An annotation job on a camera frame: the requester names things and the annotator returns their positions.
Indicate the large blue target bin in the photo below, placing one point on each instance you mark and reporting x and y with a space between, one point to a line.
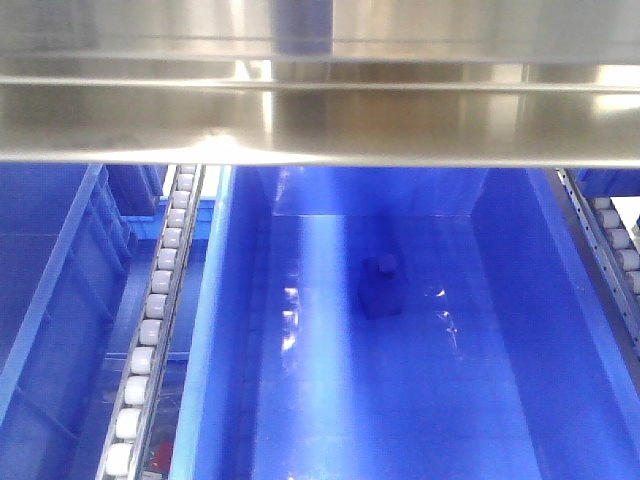
508 360

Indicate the steel shelf beam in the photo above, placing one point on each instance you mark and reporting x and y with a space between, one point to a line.
372 83

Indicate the white roller track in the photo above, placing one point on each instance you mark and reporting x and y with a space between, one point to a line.
613 249
129 430

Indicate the right white roller track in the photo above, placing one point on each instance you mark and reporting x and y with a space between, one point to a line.
613 249

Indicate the blue plastic block part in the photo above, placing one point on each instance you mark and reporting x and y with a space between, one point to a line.
382 286

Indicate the blue bin at left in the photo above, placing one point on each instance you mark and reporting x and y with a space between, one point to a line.
67 252

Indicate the left white roller track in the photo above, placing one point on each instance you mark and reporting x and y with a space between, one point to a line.
129 430

